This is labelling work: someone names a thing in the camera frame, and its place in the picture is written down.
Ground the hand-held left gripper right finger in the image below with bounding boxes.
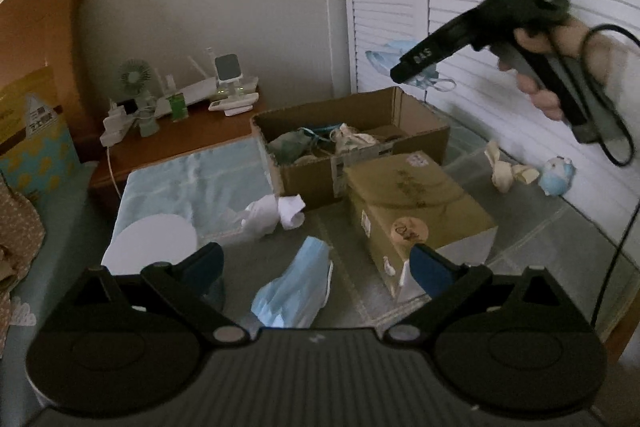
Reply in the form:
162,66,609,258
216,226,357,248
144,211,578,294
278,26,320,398
382,243,583,348

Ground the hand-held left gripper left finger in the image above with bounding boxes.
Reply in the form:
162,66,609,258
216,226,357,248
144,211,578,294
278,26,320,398
55,242,251,348

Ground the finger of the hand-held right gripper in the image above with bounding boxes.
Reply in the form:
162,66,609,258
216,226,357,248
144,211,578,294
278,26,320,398
389,56,427,84

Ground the blue face mask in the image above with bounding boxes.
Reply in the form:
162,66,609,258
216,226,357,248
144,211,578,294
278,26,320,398
250,236,335,329
364,39,457,94

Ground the person's right forearm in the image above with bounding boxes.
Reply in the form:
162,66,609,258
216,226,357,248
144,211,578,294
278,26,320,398
585,24,640,92

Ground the person's right hand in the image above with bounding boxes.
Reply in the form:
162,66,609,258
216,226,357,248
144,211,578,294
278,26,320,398
497,18,597,124

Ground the clear jar with white lid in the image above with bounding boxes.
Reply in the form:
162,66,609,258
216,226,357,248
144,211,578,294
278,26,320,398
101,215,226,308

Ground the closed tan cardboard box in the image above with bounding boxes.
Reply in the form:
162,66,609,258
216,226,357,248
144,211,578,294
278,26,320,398
344,151,498,300

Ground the crumpled white paper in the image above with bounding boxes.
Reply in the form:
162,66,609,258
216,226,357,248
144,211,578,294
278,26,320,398
242,193,307,239

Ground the light blue mat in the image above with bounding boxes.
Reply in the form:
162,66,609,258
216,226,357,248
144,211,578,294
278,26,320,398
112,134,281,253

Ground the flat blue face mask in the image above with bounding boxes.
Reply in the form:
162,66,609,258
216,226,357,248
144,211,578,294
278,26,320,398
250,236,335,329

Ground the cream rabbit plush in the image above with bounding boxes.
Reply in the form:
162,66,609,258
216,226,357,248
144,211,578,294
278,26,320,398
485,140,541,194

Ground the wooden bedside table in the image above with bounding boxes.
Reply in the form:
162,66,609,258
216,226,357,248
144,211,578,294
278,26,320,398
90,99,281,202

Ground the teal bed sheet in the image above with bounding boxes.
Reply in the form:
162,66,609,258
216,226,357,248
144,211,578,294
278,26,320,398
0,162,128,358

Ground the blue plush toy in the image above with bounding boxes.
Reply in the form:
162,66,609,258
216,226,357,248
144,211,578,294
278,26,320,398
539,156,576,196

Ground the white power strip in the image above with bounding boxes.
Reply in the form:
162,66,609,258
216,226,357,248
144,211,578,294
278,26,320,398
100,99,161,148

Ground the green bottle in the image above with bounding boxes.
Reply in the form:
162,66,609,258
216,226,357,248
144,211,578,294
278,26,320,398
167,77,187,122

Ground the white router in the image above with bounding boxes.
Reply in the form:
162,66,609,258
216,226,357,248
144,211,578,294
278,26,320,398
155,49,261,105

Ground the brown patterned cushion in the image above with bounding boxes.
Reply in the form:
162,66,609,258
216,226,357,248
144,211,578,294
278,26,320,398
0,177,48,343

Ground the small green desk fan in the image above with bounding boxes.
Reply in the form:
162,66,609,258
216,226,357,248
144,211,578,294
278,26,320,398
118,58,161,138

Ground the yellow and blue box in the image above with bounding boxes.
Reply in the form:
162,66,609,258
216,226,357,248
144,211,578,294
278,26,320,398
0,67,83,198

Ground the wooden headboard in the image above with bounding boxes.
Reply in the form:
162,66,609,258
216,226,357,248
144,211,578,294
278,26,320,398
0,0,101,142

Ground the white power cable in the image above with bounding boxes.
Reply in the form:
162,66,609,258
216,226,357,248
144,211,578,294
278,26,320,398
104,146,124,198

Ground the white camera on stand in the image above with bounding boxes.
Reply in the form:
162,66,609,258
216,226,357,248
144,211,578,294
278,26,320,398
209,53,261,116

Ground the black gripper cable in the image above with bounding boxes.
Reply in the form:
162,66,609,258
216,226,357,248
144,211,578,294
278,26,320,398
577,24,640,333

